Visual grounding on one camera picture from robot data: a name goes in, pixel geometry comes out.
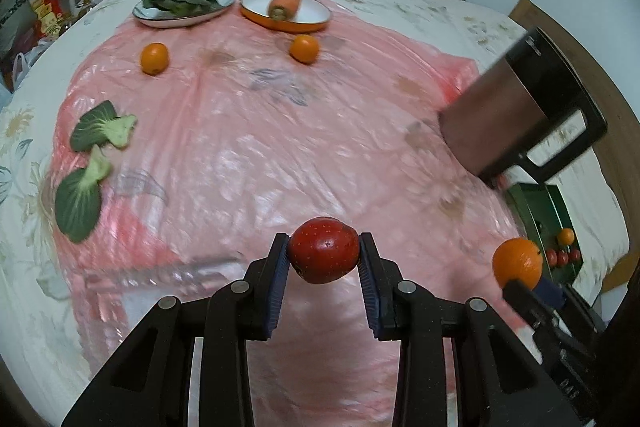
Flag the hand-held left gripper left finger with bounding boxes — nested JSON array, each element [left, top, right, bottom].
[[60, 232, 290, 427]]

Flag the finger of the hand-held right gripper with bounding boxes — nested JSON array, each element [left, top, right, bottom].
[[502, 279, 583, 358], [537, 279, 606, 333]]

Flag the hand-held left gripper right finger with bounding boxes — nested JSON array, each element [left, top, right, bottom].
[[357, 232, 576, 427]]

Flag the speckled red apple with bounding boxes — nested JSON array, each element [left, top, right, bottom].
[[287, 217, 361, 285]]

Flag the green plastic tray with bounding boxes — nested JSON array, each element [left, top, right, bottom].
[[505, 182, 583, 283]]

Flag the pink plastic sheet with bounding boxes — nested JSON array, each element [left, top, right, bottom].
[[52, 0, 531, 427]]

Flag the bok choy piece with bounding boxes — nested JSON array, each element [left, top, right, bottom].
[[55, 146, 112, 244], [70, 101, 137, 152]]

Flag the small orange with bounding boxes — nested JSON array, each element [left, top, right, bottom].
[[140, 43, 170, 76]]

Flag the orange oval plate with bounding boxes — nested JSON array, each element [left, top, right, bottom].
[[240, 0, 332, 32]]

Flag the carrot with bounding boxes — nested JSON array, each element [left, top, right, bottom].
[[268, 0, 304, 20]]

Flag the white oval plate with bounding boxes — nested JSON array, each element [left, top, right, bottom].
[[133, 0, 237, 28]]

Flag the white plastic bag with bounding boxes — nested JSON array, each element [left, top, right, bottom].
[[12, 42, 56, 82]]

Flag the red and yellow boxes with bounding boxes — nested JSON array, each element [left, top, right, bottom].
[[30, 0, 68, 38]]

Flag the grey printed bag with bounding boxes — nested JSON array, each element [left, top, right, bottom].
[[0, 0, 31, 52]]

